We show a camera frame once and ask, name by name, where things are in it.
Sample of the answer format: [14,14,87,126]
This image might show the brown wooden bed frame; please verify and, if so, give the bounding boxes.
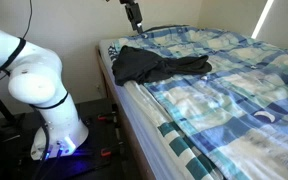
[95,46,156,180]

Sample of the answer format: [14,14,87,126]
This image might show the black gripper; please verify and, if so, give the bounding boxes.
[118,0,145,34]

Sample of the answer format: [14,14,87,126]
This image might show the white bed mattress sheet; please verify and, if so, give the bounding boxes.
[98,37,185,180]

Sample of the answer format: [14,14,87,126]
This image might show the blue plaid blanket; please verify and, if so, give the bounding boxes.
[112,25,288,180]

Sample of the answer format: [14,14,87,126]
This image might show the teal white striped sheet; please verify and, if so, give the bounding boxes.
[123,80,226,180]

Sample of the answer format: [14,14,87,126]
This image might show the black cloth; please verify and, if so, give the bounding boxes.
[111,45,214,87]

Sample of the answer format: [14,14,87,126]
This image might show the black cable on wall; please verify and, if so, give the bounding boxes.
[21,0,34,40]

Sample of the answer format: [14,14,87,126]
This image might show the orange handled black clamp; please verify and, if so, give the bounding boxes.
[99,142,125,158]
[96,112,119,123]

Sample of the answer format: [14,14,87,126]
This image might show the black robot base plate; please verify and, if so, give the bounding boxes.
[3,99,133,180]

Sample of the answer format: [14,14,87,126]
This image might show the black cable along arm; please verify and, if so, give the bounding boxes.
[0,37,70,180]

